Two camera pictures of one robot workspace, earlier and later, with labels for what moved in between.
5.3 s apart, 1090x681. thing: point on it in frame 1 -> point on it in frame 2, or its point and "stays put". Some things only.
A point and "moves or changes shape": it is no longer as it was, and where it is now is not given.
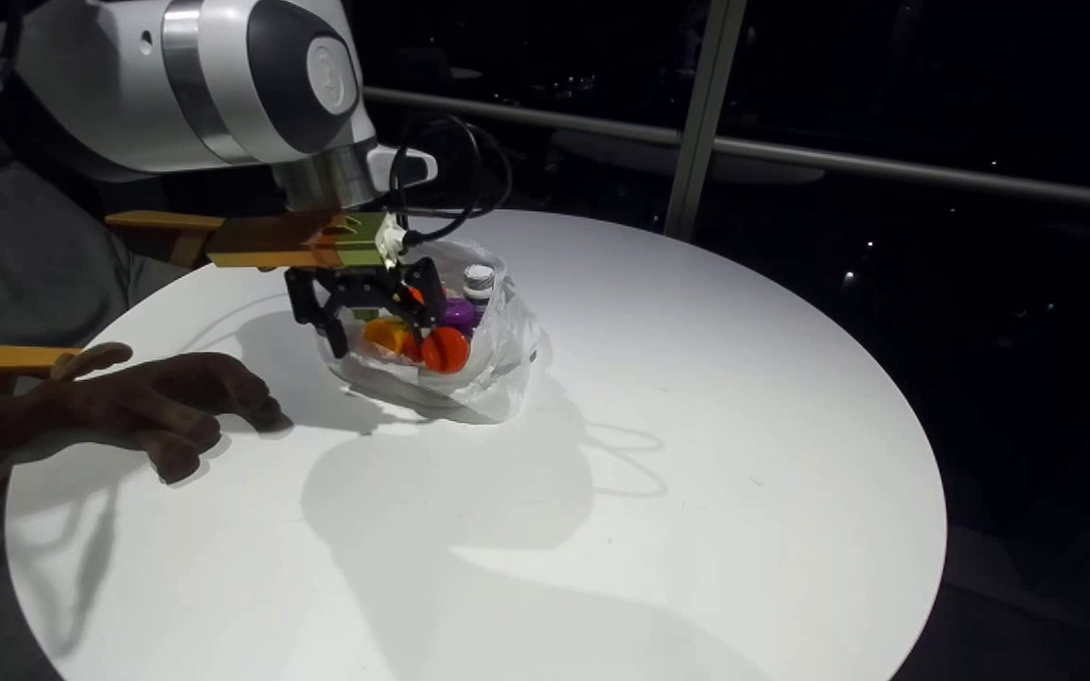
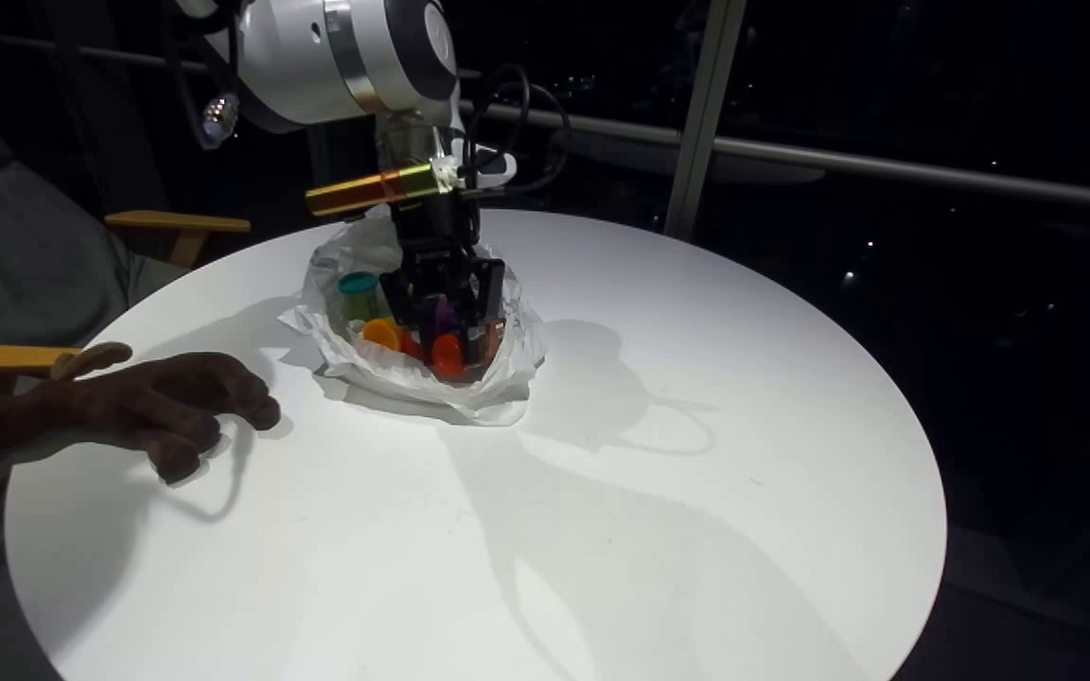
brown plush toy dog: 166,408 stays put
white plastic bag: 465,354 moves or changes shape
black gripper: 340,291 -> 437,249
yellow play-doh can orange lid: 384,335 stays put
